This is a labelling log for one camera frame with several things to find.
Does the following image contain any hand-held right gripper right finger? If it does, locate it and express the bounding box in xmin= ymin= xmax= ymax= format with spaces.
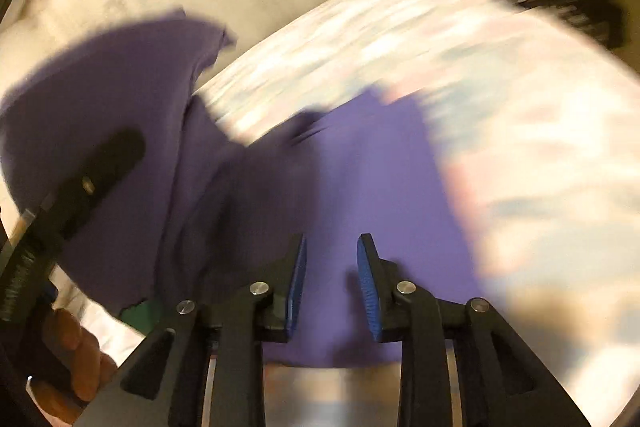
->
xmin=356 ymin=233 xmax=593 ymax=427

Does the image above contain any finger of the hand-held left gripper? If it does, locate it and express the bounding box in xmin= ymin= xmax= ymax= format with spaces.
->
xmin=20 ymin=127 xmax=147 ymax=253

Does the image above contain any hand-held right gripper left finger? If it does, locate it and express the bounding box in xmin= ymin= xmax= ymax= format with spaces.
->
xmin=72 ymin=233 xmax=307 ymax=427

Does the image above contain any purple printed hoodie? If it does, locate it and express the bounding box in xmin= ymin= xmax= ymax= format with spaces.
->
xmin=0 ymin=7 xmax=488 ymax=370

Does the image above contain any person's left hand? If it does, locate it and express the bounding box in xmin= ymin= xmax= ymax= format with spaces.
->
xmin=27 ymin=307 xmax=118 ymax=413

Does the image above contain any green cloth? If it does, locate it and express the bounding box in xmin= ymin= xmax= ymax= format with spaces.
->
xmin=120 ymin=299 xmax=166 ymax=333

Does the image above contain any floral bed sheet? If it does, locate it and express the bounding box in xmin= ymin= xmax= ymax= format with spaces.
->
xmin=50 ymin=0 xmax=640 ymax=427

